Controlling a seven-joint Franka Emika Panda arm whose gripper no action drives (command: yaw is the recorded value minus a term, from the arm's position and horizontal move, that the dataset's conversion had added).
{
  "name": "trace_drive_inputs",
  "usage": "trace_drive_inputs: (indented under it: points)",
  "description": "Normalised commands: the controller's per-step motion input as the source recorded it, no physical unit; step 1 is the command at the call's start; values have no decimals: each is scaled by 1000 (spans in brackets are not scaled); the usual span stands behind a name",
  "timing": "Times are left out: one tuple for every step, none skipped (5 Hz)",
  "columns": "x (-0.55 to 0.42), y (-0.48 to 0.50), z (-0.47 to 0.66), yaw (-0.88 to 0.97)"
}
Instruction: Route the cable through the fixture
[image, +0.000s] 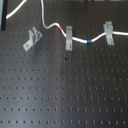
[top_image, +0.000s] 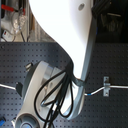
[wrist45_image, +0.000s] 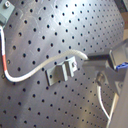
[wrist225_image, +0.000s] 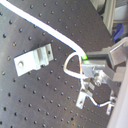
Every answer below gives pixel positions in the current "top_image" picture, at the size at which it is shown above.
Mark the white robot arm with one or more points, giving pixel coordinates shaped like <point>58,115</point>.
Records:
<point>48,91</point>

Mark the black perforated breadboard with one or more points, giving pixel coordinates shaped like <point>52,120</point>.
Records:
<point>109,59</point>

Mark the cluttered background shelf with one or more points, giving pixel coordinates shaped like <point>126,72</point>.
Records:
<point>17,23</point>

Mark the black equipment top right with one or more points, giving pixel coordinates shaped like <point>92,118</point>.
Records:
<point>112,21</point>

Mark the grey metal cable clip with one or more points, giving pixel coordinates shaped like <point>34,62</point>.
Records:
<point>106,84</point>

